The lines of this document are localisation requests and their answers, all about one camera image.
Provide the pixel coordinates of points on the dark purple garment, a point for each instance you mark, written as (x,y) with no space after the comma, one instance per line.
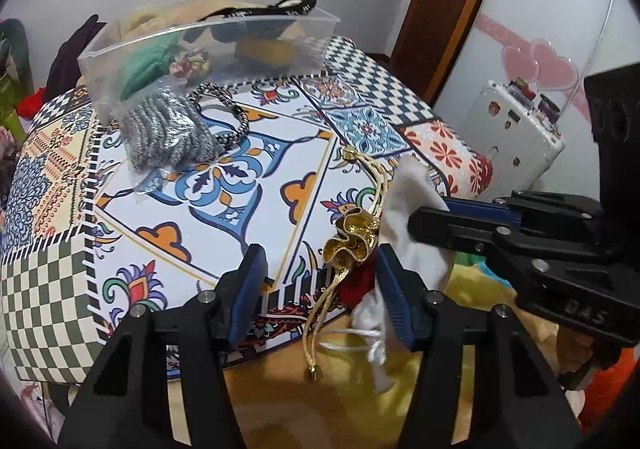
(64,72)

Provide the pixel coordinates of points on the brown wooden door frame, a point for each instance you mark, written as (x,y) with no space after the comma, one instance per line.
(429,41)

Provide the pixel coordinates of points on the red velvet pouch gold trim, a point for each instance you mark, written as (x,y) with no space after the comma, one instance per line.
(352,244)

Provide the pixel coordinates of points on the floral patterned cloth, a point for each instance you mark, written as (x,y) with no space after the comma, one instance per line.
(191,65)

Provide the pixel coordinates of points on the black white headband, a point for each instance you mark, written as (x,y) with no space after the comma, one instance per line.
(257,22)

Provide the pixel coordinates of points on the patterned patchwork table cover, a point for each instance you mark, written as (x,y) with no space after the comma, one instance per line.
(80,244)

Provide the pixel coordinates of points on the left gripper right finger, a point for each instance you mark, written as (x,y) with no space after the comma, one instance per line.
(430,323)

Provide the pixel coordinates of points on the green knitted cloth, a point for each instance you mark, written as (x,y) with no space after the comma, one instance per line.
(147,64)

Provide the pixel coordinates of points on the right hand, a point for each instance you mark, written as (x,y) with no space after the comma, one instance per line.
(578,358)

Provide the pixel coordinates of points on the grey knitted cloth in bag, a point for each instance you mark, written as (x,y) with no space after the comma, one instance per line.
(162,129)

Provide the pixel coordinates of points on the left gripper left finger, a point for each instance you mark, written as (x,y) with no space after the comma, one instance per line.
(213,322)

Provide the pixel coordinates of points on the white suitcase with stickers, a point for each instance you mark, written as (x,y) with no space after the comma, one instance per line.
(516,139)

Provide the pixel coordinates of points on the white cloth drawstring bag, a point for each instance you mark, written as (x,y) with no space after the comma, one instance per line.
(410,189)

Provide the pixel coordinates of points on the beige fleece blanket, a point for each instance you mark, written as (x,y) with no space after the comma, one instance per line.
(153,19)

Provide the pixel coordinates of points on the clear plastic storage box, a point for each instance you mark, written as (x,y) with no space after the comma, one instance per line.
(101,62)

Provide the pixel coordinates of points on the yellow green sponge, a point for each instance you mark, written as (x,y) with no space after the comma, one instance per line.
(280,51)

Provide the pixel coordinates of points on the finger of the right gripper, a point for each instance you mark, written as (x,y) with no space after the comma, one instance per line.
(441,228)
(499,214)

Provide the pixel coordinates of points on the grey green plush toy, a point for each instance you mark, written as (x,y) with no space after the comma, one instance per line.
(14,47)

